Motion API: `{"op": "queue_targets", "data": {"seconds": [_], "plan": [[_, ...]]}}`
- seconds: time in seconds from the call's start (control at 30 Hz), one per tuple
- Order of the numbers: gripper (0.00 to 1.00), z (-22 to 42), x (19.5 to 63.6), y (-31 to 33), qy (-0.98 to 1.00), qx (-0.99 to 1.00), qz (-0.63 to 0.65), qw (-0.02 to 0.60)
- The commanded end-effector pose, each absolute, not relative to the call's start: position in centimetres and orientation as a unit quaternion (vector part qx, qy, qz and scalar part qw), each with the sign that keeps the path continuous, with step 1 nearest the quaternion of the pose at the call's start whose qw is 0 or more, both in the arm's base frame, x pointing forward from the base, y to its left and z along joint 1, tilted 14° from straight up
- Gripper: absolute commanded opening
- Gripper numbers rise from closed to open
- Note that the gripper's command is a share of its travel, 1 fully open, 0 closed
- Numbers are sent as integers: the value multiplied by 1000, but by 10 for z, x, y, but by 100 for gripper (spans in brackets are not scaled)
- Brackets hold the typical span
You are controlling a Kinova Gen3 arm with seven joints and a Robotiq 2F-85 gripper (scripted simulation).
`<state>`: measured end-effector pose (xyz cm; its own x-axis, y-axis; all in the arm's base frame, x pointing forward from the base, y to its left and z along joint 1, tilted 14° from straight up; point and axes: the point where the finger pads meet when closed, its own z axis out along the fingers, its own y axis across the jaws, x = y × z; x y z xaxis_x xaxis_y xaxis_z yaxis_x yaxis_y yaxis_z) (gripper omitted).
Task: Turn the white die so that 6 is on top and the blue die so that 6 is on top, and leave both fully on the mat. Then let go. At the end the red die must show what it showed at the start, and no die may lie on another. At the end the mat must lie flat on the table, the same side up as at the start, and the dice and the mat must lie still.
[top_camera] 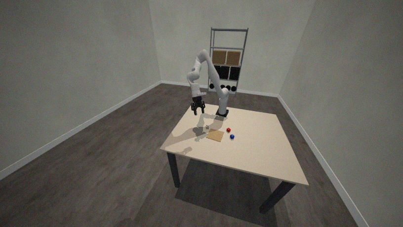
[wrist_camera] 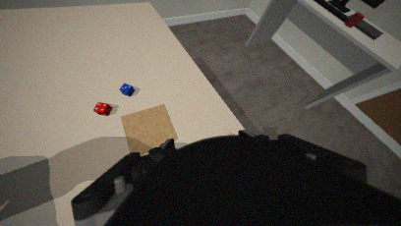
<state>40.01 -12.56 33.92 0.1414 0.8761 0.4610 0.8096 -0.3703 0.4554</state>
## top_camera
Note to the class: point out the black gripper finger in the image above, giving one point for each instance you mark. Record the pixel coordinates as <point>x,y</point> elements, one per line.
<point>193,108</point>
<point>202,106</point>

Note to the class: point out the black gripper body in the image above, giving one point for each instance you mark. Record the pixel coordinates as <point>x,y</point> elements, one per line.
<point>197,100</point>

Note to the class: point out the tan mat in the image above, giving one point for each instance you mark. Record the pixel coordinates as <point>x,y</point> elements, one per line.
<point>215,135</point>

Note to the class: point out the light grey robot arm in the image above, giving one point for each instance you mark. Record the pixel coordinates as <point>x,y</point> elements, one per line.
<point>214,77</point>

